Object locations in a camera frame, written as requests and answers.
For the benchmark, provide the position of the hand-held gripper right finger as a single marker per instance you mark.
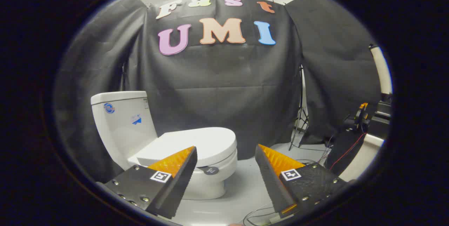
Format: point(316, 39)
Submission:
point(270, 184)

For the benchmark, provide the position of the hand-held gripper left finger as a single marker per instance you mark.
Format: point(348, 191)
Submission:
point(182, 184)

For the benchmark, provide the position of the black equipment box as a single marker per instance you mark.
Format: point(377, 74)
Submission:
point(381, 120)

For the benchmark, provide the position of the white tube light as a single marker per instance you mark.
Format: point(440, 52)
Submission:
point(382, 71)

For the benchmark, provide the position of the black and orange device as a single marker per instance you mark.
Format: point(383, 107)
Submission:
point(360, 115)

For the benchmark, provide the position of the black tripod light stand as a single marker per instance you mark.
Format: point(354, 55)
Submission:
point(300, 113)

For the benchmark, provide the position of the white toilet tank lid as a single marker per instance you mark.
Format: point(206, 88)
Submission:
point(117, 97)

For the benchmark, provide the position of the white toilet seat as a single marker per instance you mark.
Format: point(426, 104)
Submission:
point(229, 159)

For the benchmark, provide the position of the white toilet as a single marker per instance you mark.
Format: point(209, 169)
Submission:
point(119, 131)

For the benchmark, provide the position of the black backdrop cloth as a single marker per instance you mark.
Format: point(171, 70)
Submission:
point(228, 78)

